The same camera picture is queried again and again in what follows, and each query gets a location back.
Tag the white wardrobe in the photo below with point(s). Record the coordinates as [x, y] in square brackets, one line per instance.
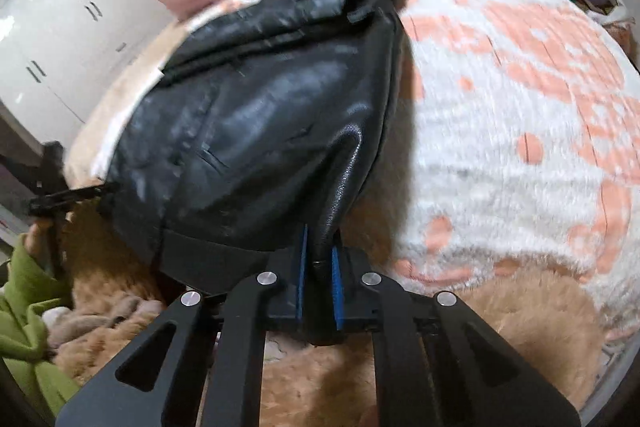
[59, 57]

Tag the black leather jacket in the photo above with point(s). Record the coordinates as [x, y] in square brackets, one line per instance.
[264, 127]

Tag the person's left hand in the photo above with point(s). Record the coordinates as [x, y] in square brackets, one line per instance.
[43, 244]

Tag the green cloth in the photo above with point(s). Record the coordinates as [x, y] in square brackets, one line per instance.
[29, 292]

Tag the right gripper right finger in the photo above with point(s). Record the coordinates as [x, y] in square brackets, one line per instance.
[436, 362]

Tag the beige plush bed cover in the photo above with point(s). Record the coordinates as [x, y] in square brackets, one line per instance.
[543, 314]

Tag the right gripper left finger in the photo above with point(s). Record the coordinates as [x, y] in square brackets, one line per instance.
[200, 361]

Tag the white pink bear blanket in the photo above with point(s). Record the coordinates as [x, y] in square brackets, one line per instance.
[514, 145]

